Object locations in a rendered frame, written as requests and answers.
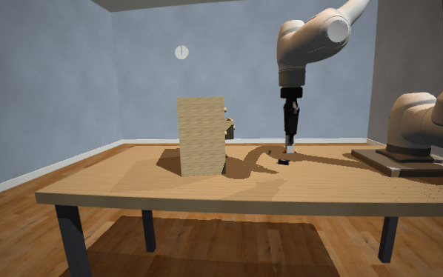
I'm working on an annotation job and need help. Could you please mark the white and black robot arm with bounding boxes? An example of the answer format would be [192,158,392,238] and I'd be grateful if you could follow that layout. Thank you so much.
[276,0,443,164]

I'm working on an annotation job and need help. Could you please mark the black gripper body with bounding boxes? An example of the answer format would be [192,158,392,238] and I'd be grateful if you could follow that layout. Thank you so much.
[281,87,303,114]

